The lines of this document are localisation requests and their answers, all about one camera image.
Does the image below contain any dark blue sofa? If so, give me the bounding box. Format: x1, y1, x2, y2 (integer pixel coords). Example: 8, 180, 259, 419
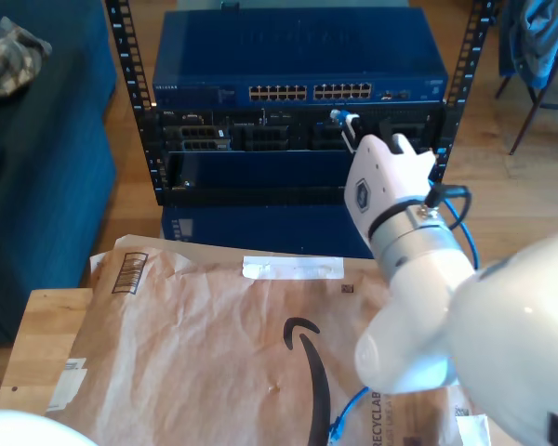
0, 0, 119, 348

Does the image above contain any brown paper mailer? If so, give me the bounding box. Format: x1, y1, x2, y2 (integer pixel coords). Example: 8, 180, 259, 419
41, 234, 493, 446

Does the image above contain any blue network cable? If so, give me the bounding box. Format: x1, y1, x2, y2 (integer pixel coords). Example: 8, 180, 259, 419
327, 109, 481, 443

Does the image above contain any black rack frame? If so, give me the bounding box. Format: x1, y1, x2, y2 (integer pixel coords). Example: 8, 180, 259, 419
102, 0, 497, 208

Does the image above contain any camouflage cloth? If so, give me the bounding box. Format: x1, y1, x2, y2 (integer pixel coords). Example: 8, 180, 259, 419
0, 11, 54, 102

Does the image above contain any black rack server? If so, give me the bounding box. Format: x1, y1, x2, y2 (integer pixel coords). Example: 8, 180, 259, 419
139, 104, 448, 154

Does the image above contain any blue jacket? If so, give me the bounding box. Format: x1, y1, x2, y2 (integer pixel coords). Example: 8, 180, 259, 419
498, 0, 558, 92

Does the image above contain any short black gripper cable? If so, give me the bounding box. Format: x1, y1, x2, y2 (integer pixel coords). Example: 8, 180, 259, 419
425, 182, 472, 232

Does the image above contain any blue rack shelf tray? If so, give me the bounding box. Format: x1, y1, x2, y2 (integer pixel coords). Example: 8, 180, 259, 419
166, 148, 432, 190

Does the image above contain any blue network switch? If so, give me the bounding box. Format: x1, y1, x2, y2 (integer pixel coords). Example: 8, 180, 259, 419
152, 7, 450, 109

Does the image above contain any dark metal chair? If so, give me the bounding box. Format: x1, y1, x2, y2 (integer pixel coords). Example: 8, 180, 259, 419
495, 27, 558, 157

